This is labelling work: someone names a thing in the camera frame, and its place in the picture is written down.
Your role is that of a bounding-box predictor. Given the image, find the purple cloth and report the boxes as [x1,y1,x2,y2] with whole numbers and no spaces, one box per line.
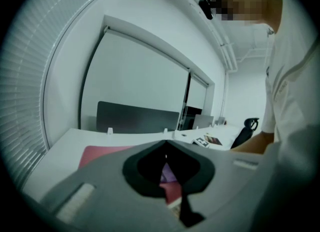
[159,163,180,184]

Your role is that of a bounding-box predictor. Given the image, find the dark desk partition panel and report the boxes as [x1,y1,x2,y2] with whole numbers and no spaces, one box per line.
[96,101,181,135]
[192,114,215,130]

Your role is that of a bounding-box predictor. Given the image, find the grey venetian blinds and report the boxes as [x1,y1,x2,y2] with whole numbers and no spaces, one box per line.
[1,0,132,157]

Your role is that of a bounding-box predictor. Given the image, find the white ceiling conduit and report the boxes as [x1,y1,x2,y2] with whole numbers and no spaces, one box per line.
[174,0,239,72]

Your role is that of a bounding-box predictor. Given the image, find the red desk mat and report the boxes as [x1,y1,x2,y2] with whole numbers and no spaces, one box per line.
[78,145,184,206]

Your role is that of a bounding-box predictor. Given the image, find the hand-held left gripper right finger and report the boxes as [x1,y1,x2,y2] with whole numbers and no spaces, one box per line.
[166,138,276,228]

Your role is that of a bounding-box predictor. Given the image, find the black office chair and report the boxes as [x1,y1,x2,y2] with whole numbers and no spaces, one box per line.
[230,117,261,150]

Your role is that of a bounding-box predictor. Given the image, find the narrow white roller blind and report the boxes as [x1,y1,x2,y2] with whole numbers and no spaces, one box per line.
[188,73,210,127]

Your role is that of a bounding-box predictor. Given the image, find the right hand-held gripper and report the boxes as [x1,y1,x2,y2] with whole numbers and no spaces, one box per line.
[191,137,212,149]

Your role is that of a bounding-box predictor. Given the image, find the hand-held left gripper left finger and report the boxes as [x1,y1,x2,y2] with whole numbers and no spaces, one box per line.
[39,140,186,232]

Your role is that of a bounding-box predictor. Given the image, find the dark printed card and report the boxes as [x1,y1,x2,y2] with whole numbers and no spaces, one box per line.
[203,135,224,146]

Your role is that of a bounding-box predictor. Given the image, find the black head camera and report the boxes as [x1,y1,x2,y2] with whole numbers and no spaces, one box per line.
[198,0,215,20]

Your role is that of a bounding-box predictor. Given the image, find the person's white shirt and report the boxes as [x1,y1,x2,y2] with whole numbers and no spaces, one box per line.
[261,25,320,147]

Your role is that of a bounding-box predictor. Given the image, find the person's right forearm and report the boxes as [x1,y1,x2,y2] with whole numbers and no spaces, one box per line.
[229,130,275,155]

